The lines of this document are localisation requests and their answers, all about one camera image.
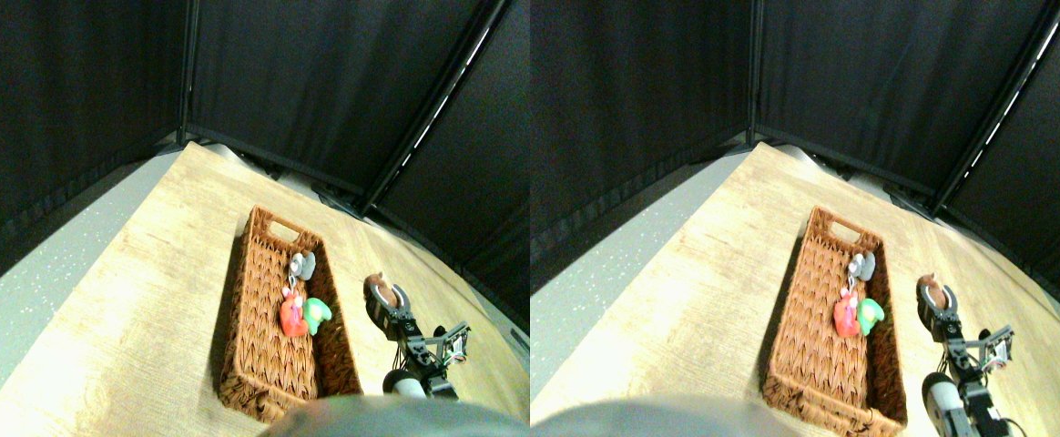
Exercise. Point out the green and yellow plush toy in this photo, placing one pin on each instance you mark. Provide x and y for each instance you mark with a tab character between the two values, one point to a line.
316	314
871	314

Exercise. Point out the brown wicker basket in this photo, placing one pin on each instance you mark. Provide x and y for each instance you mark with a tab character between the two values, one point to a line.
808	319
261	319

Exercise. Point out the dark brown plush toy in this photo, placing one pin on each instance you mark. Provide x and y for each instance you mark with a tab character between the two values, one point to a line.
931	289
379	289

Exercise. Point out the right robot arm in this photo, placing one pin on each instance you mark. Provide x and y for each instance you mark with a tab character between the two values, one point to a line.
405	385
942	401

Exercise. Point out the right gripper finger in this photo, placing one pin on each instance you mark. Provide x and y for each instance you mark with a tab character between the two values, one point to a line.
404	300
374	312
926	316
954	300

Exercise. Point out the grey mouse plush toy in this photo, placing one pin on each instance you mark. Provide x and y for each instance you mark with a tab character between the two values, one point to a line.
862	265
302	265

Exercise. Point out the black bracket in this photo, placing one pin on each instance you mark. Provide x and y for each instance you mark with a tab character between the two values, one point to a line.
455	341

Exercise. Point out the black curtain stand pole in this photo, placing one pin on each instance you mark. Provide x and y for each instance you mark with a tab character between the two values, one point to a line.
440	91
191	73
1002	91
754	73

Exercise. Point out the red plush toy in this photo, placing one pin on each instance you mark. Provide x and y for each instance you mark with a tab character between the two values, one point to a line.
291	319
846	319

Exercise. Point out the black curtain stand foot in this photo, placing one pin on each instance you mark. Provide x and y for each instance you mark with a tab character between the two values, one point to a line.
908	200
339	200

